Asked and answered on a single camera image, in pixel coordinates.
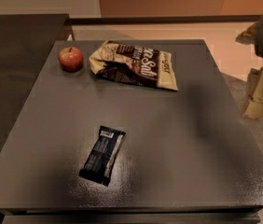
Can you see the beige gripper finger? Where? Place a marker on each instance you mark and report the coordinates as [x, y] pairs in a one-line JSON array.
[[252, 107]]

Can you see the brown chip bag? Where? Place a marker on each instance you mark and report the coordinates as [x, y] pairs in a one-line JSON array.
[[134, 65]]

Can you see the dark blue rxbar wrapper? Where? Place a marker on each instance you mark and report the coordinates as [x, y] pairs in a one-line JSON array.
[[100, 162]]

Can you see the red apple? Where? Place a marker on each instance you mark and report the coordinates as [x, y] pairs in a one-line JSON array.
[[71, 59]]

